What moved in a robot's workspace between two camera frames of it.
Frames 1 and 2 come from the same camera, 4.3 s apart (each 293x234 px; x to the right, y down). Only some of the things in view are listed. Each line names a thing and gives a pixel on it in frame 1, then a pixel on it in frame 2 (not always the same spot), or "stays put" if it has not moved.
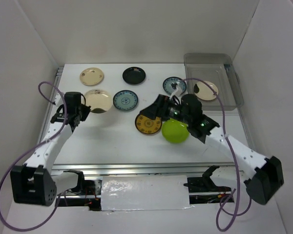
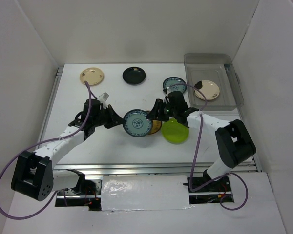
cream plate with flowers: (92, 76) stays put
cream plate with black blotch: (203, 91) stays put
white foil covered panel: (144, 192) stays put
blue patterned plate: (125, 100) -> (136, 124)
